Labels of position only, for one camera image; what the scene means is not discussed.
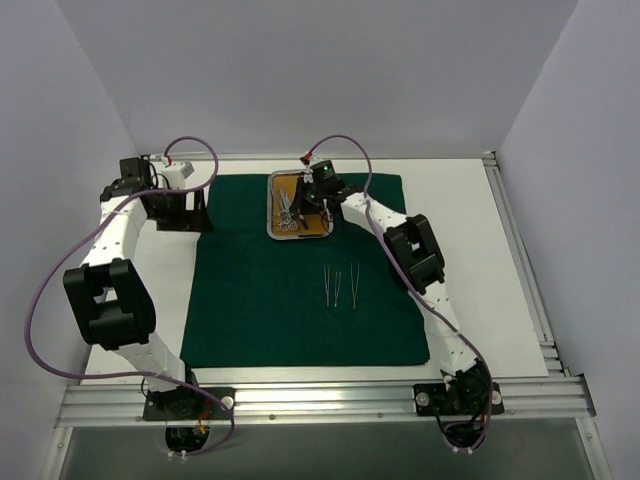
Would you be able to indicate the front aluminium rail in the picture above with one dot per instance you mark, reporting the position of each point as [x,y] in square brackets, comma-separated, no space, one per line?
[344,402]

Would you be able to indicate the steel forceps with rings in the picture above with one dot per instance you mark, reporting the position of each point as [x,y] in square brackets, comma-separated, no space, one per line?
[283,223]

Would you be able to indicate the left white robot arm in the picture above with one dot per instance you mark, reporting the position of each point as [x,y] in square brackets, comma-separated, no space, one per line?
[111,305]

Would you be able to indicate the green surgical cloth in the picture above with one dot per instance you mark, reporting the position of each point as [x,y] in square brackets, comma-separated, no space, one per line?
[259,302]

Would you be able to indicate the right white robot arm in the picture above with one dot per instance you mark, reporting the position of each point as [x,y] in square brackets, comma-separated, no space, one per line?
[415,257]

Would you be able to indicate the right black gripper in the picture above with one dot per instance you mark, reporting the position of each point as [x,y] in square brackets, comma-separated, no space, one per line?
[307,198]

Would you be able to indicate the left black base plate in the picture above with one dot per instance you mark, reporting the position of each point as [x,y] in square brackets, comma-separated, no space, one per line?
[185,404]

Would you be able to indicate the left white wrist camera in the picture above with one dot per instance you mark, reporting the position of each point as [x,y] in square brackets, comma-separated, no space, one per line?
[176,174]

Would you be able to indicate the steel tray with orange liner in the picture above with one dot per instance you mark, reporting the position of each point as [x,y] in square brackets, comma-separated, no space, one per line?
[318,226]

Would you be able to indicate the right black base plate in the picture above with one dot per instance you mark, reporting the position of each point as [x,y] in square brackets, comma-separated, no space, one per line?
[456,398]

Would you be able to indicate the back aluminium rail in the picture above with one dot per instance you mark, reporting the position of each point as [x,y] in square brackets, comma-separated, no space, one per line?
[400,156]

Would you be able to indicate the thin steel tweezers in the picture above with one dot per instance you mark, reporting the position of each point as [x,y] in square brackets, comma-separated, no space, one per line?
[355,270]

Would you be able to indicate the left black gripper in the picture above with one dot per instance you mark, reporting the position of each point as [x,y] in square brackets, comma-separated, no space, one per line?
[187,211]

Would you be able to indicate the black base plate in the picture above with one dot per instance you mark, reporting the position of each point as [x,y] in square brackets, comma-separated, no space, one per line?
[185,404]
[456,398]

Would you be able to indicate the aluminium frame rail right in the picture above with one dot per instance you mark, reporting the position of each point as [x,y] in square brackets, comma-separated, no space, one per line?
[529,286]

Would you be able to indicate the steel scissors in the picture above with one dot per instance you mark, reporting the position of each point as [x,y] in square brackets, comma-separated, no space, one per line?
[284,200]

